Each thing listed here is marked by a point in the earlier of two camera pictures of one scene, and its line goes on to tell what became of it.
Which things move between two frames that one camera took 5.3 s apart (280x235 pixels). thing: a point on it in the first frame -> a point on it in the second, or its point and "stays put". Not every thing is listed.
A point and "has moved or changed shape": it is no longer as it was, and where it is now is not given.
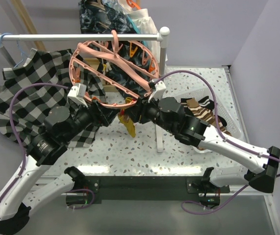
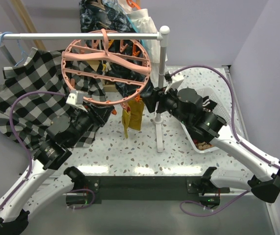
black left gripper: [100, 115] stays put
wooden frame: [22, 11] stays put
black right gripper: [134, 112] -> [151, 100]
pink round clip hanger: [113, 74] has moved or changed shape
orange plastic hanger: [132, 4] stays put
